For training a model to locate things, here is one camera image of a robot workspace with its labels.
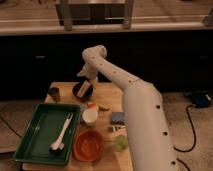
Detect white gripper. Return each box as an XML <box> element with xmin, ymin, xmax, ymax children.
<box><xmin>77</xmin><ymin>64</ymin><xmax>98</xmax><ymax>98</ymax></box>

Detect blue black device on floor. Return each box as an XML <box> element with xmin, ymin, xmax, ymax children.
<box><xmin>184</xmin><ymin>91</ymin><xmax>212</xmax><ymax>108</ymax></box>

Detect dark purple bowl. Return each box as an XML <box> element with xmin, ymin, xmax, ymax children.
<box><xmin>72</xmin><ymin>82</ymin><xmax>93</xmax><ymax>102</ymax></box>

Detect blue sponge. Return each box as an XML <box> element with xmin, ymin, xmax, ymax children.
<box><xmin>110</xmin><ymin>112</ymin><xmax>124</xmax><ymax>125</ymax></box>

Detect green plastic tray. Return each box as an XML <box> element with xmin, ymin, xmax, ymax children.
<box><xmin>14</xmin><ymin>103</ymin><xmax>80</xmax><ymax>166</ymax></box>

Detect orange yellow toy food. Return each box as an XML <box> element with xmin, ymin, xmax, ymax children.
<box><xmin>87</xmin><ymin>102</ymin><xmax>109</xmax><ymax>111</ymax></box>

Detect wooden chair legs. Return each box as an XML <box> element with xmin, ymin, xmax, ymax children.
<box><xmin>55</xmin><ymin>0</ymin><xmax>134</xmax><ymax>30</ymax></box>

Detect black cable on floor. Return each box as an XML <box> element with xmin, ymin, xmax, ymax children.
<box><xmin>173</xmin><ymin>103</ymin><xmax>197</xmax><ymax>171</ymax></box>

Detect brown dark cup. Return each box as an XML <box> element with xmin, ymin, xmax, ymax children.
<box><xmin>48</xmin><ymin>87</ymin><xmax>61</xmax><ymax>102</ymax></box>

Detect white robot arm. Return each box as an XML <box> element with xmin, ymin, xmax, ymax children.
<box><xmin>78</xmin><ymin>45</ymin><xmax>179</xmax><ymax>171</ymax></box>

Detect white cup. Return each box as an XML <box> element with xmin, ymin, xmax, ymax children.
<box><xmin>82</xmin><ymin>108</ymin><xmax>98</xmax><ymax>126</ymax></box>

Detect orange bowl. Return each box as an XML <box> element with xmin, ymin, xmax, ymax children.
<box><xmin>73</xmin><ymin>130</ymin><xmax>104</xmax><ymax>162</ymax></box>

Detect green lime ball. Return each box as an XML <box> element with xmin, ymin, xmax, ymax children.
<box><xmin>115</xmin><ymin>135</ymin><xmax>128</xmax><ymax>151</ymax></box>

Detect small silver fork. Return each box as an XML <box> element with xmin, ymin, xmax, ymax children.
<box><xmin>108</xmin><ymin>125</ymin><xmax>125</xmax><ymax>132</ymax></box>

